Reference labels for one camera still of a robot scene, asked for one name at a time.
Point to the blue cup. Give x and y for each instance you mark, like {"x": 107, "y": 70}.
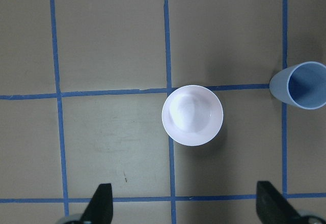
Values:
{"x": 302, "y": 85}

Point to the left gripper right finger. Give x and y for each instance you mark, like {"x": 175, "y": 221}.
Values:
{"x": 272, "y": 207}

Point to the pink bowl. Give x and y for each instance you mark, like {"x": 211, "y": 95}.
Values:
{"x": 192, "y": 115}

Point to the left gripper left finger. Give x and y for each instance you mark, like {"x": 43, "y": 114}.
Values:
{"x": 100, "y": 207}

